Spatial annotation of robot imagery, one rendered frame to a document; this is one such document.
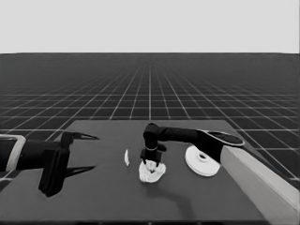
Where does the large thick white disc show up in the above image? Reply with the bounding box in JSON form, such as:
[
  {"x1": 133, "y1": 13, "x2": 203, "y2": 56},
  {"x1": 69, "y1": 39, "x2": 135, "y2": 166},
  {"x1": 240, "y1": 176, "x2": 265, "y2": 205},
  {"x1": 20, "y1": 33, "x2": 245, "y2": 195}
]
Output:
[{"x1": 184, "y1": 144, "x2": 221, "y2": 178}]

